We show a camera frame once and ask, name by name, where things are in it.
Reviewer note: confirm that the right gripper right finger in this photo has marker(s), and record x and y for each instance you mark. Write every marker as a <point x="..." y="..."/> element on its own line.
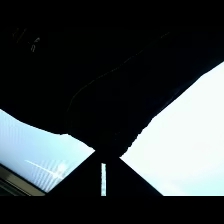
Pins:
<point x="128" y="181"/>

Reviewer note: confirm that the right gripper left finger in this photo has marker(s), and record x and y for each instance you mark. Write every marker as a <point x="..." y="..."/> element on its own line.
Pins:
<point x="84" y="180"/>

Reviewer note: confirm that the black garment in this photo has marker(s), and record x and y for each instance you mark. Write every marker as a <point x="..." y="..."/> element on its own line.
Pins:
<point x="100" y="83"/>

